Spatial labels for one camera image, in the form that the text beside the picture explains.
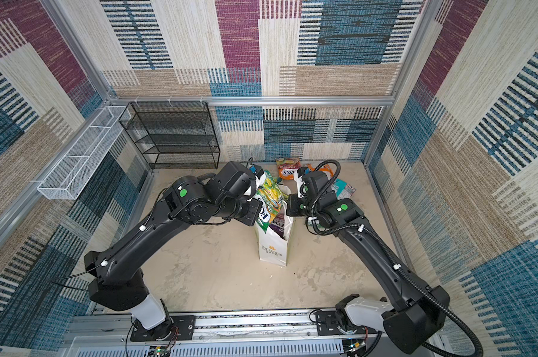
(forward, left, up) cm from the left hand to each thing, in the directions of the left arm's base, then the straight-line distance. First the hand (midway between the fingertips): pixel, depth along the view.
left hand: (262, 208), depth 63 cm
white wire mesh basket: (+12, +61, 0) cm, 62 cm away
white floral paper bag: (-4, -3, -18) cm, 18 cm away
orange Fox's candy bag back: (+44, -11, -29) cm, 54 cm away
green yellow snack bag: (+4, -2, -1) cm, 5 cm away
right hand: (+6, -8, -9) cm, 14 cm away
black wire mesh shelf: (+55, +44, -17) cm, 73 cm away
